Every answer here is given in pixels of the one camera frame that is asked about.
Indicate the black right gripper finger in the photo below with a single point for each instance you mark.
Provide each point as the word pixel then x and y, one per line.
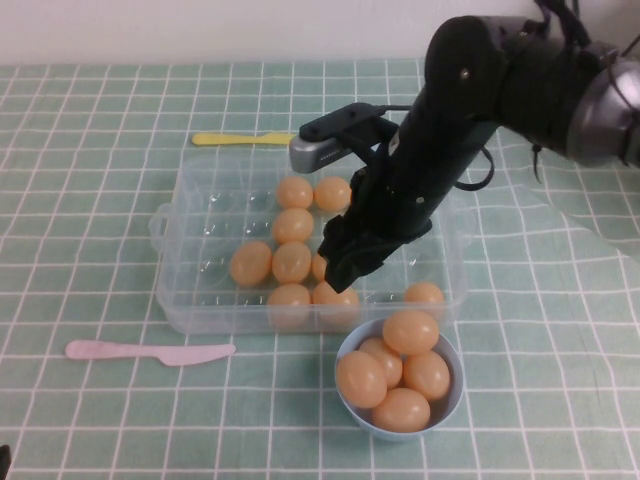
pixel 372 257
pixel 340 270

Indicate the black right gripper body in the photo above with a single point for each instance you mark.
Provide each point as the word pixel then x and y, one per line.
pixel 400 200

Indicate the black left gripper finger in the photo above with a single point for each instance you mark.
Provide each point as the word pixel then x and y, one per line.
pixel 3 457

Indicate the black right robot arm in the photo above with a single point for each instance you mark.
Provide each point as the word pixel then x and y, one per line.
pixel 465 75

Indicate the clear plastic egg box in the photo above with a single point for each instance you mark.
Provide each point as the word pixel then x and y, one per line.
pixel 215 235

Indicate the pink plastic knife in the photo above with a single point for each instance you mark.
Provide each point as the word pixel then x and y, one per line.
pixel 125 351

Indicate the yellow plastic knife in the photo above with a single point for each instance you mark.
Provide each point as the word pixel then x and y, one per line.
pixel 225 139

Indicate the light blue bowl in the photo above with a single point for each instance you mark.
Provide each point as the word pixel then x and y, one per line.
pixel 395 436

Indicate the mint green checked tablecloth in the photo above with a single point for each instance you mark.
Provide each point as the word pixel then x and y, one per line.
pixel 100 200

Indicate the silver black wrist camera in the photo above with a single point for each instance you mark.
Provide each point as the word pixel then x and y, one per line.
pixel 320 155

